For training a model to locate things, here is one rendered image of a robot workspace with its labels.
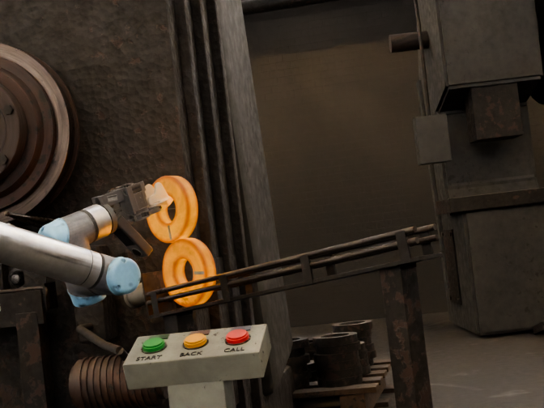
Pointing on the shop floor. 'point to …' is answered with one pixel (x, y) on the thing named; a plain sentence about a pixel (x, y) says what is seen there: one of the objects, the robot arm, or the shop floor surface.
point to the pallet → (340, 367)
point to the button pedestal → (199, 367)
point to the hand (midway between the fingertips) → (170, 201)
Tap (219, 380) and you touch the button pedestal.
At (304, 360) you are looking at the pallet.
